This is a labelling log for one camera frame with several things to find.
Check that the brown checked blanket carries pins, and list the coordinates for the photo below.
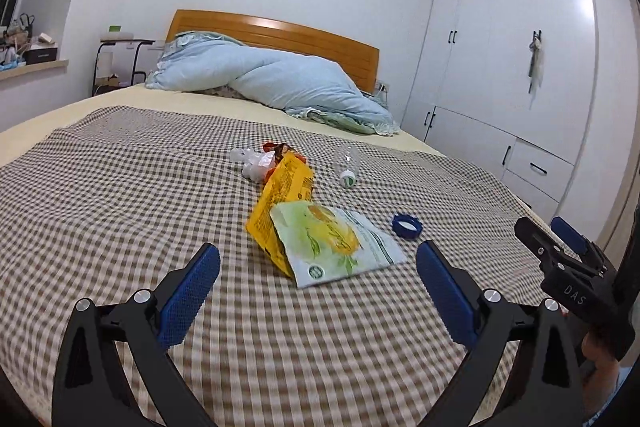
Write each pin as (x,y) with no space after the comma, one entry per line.
(125,207)

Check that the clear plastic wrapper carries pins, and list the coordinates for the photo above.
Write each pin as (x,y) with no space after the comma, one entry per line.
(250,160)

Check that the clear plastic bottle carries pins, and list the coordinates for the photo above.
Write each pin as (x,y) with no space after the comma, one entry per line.
(346,164)

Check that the green white snack bag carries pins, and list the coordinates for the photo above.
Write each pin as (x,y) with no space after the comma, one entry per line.
(335,247)

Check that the white wardrobe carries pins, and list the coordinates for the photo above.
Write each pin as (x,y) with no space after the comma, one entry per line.
(500,32)

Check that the yellow snack bag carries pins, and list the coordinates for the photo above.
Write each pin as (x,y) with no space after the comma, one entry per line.
(282,202)

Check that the hanging pale green cloth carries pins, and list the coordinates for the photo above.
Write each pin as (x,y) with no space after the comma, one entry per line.
(535,57)

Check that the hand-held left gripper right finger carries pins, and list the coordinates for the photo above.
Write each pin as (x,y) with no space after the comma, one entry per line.
(445,292)

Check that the black frame side table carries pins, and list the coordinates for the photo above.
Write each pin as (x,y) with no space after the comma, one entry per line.
(125,42)

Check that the blue cloth pile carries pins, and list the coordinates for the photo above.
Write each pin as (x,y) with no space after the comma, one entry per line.
(10,66)

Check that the light blue duvet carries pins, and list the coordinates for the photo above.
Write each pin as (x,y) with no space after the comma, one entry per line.
(280,82)

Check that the wall outlet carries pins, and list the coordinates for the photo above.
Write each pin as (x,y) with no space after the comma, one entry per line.
(382,88)

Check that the orange snack packet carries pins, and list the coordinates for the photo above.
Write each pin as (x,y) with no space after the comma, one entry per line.
(277,151)

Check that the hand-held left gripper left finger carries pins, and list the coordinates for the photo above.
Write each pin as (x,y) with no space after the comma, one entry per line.
(190,287)

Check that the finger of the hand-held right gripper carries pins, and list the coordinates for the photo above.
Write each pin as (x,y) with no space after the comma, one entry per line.
(567,232)
(530,234)

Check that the person's right hand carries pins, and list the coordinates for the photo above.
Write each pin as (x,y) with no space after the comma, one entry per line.
(595,357)

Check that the person's right forearm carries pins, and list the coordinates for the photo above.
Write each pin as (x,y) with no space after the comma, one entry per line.
(620,387)

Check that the small white box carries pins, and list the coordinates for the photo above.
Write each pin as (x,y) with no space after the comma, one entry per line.
(45,38)

